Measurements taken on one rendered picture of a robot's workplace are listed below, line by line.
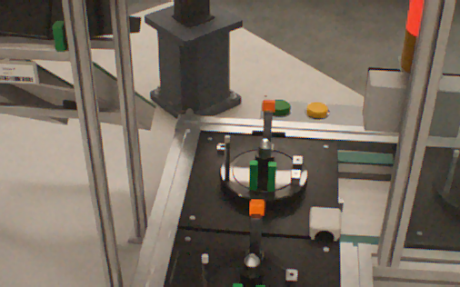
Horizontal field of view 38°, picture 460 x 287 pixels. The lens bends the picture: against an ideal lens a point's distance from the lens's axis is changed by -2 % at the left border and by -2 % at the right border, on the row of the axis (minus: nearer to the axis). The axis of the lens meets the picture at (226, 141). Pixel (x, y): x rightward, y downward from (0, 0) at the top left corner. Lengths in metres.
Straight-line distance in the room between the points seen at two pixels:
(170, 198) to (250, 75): 0.56
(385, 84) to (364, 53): 2.65
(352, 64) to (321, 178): 2.30
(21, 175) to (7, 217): 0.12
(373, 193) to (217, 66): 0.43
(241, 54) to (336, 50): 1.87
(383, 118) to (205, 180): 0.35
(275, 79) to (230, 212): 0.59
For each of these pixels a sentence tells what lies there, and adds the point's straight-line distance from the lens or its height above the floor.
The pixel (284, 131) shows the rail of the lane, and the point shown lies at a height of 0.96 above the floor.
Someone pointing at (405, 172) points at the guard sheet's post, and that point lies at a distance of 0.89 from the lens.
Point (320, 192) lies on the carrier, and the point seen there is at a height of 0.97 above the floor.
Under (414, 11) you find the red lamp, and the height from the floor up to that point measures 1.34.
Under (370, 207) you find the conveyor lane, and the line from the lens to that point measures 1.16.
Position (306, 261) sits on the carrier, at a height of 0.97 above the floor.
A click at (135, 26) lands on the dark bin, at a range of 1.04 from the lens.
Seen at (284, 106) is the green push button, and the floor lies 0.97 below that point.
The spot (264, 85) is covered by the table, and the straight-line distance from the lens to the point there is 1.54.
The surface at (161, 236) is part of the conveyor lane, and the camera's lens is 1.03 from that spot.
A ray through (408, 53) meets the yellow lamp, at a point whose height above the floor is 1.29.
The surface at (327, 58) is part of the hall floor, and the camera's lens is 3.42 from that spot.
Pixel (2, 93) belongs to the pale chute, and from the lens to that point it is 1.03.
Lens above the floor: 1.67
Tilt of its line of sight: 37 degrees down
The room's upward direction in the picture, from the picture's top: straight up
